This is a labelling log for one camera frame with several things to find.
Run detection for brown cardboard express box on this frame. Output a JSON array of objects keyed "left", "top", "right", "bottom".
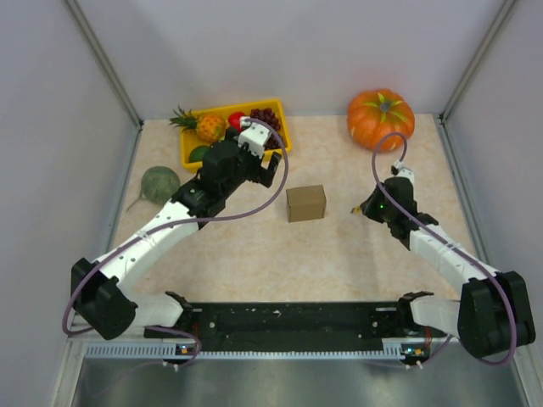
[{"left": 286, "top": 185, "right": 327, "bottom": 223}]

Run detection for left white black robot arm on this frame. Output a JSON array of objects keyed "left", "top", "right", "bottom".
[{"left": 67, "top": 136, "right": 288, "bottom": 340}]

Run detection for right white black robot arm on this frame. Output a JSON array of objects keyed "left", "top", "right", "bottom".
[{"left": 353, "top": 176, "right": 536, "bottom": 359}]

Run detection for red toy tomato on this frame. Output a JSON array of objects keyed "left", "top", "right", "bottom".
[{"left": 227, "top": 111, "right": 245, "bottom": 130}]

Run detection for green toy lime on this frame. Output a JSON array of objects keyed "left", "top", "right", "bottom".
[{"left": 188, "top": 145, "right": 210, "bottom": 163}]

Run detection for toy pineapple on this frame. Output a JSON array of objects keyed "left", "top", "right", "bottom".
[{"left": 169, "top": 106, "right": 227, "bottom": 143}]

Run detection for purple toy grapes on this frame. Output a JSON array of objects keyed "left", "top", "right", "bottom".
[{"left": 249, "top": 108, "right": 285, "bottom": 151}]

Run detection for yellow plastic tray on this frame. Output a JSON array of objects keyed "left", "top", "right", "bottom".
[{"left": 179, "top": 98, "right": 292, "bottom": 173}]

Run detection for green toy melon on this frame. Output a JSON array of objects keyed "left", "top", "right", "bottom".
[{"left": 126, "top": 165, "right": 181, "bottom": 210}]

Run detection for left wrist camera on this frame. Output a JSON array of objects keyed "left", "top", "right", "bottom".
[{"left": 238, "top": 116, "right": 272, "bottom": 159}]

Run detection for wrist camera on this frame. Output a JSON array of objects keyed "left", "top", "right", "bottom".
[
  {"left": 238, "top": 116, "right": 272, "bottom": 159},
  {"left": 390, "top": 160, "right": 415, "bottom": 186}
]

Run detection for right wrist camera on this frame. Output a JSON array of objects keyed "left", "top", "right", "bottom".
[{"left": 390, "top": 160, "right": 415, "bottom": 186}]

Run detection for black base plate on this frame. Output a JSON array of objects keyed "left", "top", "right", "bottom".
[{"left": 143, "top": 301, "right": 449, "bottom": 353}]

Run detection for aluminium rail frame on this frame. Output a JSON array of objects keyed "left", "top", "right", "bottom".
[{"left": 67, "top": 307, "right": 532, "bottom": 353}]

